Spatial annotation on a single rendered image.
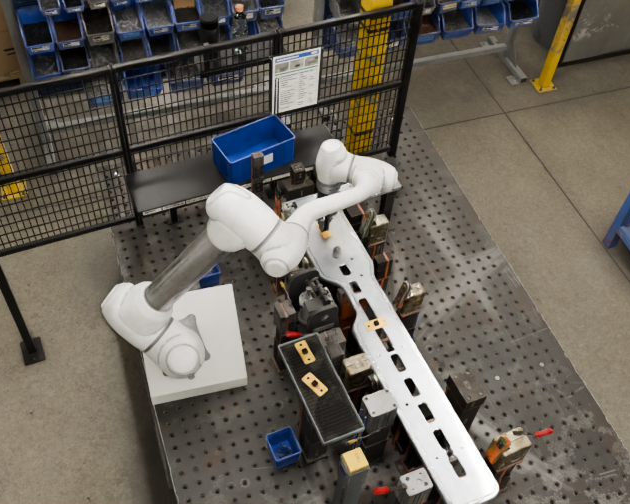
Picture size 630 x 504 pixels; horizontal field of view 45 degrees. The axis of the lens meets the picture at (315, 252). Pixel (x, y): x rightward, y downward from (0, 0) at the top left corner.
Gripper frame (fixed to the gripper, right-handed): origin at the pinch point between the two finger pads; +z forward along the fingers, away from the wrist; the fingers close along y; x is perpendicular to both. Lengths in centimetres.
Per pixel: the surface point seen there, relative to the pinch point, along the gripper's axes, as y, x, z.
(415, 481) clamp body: -17, -105, -1
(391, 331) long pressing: 4, -51, 5
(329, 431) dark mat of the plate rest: -37, -85, -11
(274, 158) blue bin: -6.3, 36.5, -3.4
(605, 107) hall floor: 264, 107, 105
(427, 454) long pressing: -7, -97, 5
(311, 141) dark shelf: 14.7, 46.0, 2.2
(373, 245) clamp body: 18.9, -8.4, 12.4
